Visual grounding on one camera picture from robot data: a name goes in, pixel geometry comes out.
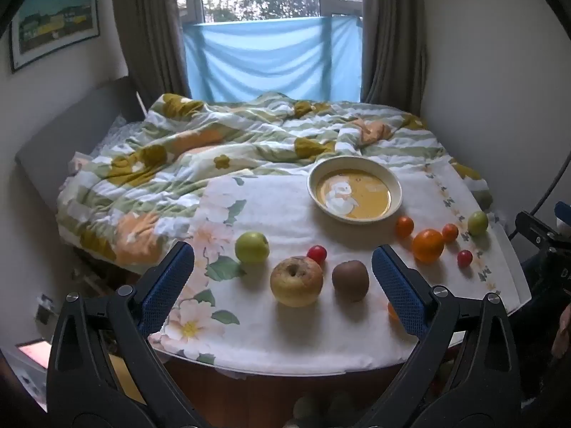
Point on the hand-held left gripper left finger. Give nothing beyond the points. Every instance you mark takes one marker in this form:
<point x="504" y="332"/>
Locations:
<point x="167" y="285"/>

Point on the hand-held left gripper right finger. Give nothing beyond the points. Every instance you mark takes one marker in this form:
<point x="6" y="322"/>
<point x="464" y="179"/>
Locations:
<point x="399" y="290"/>

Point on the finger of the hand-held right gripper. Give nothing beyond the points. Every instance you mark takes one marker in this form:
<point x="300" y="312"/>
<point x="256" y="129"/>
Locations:
<point x="563" y="210"/>
<point x="533" y="227"/>

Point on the small orange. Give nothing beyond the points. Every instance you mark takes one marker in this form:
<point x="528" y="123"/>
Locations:
<point x="404" y="226"/>
<point x="449" y="232"/>
<point x="392" y="311"/>

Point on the brown kiwi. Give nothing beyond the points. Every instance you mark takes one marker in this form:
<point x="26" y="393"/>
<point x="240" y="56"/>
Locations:
<point x="351" y="281"/>

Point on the large orange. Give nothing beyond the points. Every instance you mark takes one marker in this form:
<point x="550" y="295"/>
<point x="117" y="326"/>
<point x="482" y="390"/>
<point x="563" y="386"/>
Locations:
<point x="428" y="246"/>

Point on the red cherry tomato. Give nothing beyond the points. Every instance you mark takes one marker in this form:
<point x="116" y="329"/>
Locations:
<point x="465" y="258"/>
<point x="317" y="254"/>

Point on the green apple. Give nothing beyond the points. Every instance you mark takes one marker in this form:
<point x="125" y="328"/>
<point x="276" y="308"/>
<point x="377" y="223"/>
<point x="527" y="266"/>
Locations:
<point x="251" y="247"/>

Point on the yellow apple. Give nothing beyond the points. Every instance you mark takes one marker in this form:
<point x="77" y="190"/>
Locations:
<point x="296" y="281"/>

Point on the cream bowl with yellow inside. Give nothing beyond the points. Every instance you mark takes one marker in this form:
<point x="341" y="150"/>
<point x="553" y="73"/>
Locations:
<point x="357" y="189"/>

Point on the person's right hand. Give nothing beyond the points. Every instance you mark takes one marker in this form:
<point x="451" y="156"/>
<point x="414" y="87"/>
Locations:
<point x="564" y="330"/>

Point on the small green fruit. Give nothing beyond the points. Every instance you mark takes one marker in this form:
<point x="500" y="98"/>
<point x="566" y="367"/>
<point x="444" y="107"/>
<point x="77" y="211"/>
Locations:
<point x="477" y="223"/>

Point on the green striped floral blanket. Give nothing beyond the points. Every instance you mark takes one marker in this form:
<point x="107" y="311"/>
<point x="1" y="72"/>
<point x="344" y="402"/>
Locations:
<point x="178" y="174"/>

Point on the white floral tablecloth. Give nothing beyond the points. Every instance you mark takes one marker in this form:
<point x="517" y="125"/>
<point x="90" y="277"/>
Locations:
<point x="276" y="214"/>

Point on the white box with pink lid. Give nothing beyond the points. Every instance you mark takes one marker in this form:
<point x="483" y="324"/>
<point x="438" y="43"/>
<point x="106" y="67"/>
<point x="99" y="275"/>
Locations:
<point x="31" y="352"/>

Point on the grey patterned bedsheet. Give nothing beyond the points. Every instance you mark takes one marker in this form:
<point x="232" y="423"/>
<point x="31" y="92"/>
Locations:
<point x="113" y="133"/>

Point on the grey bed headboard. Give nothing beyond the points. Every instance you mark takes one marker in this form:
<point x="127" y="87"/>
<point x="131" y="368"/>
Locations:
<point x="67" y="129"/>

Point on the grey-brown curtain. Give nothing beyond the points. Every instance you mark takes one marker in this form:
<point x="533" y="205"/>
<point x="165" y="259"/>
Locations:
<point x="392" y="44"/>
<point x="147" y="31"/>

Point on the light blue cloth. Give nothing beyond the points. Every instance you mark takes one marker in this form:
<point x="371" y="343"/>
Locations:
<point x="267" y="58"/>

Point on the framed landscape picture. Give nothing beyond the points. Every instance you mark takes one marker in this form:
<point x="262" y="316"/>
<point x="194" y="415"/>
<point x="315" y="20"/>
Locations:
<point x="53" y="18"/>

